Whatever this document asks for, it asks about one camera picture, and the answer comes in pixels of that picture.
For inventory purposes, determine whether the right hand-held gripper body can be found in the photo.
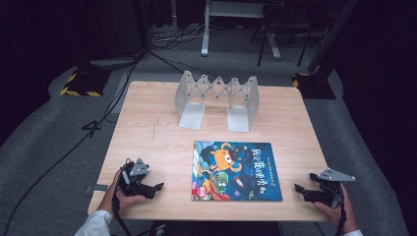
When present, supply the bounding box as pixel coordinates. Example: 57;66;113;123
309;167;357;209

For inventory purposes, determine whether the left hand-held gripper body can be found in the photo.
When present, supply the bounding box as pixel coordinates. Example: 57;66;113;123
117;157;157;200

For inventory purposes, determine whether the blue cartoon picture book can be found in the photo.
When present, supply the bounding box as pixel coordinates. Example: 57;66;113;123
191;141;283;203

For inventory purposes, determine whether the grey expandable book rack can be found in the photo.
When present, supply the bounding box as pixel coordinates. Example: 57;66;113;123
174;70;261;134

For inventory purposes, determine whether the person's left hand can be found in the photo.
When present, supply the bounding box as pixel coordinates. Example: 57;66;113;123
97;168;147;216

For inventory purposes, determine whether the person's right hand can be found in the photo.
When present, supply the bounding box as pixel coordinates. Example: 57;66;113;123
313;184;360;234

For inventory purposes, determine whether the grey tape strip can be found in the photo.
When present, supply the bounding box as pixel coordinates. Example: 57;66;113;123
85;184;110;194

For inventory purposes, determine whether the person's dark clothing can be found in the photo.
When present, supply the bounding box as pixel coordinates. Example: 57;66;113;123
147;220;283;236

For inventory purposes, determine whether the yellow black striped base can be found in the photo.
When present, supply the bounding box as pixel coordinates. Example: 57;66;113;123
59;66;112;98
291;72;337;100

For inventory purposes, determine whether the black metal stand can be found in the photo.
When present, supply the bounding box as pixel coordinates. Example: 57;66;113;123
250;3;315;68

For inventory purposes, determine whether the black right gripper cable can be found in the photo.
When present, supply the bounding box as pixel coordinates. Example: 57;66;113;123
336;195;348;236

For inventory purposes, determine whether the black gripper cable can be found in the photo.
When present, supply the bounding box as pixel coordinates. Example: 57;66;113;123
111;183;133;236
336;195;348;236

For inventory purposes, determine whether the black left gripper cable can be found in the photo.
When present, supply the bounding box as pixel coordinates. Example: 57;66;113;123
111;183;133;236

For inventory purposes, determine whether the long black floor cable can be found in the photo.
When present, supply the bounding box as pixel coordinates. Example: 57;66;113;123
2;52;146;236

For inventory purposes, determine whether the black slanted post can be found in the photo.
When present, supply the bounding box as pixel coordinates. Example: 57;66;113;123
307;0;360;75

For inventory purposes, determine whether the bundle of floor cables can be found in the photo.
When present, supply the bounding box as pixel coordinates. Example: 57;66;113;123
150;21;206;51

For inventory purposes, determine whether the white desk frame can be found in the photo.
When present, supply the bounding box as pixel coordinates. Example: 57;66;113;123
200;0;282;60

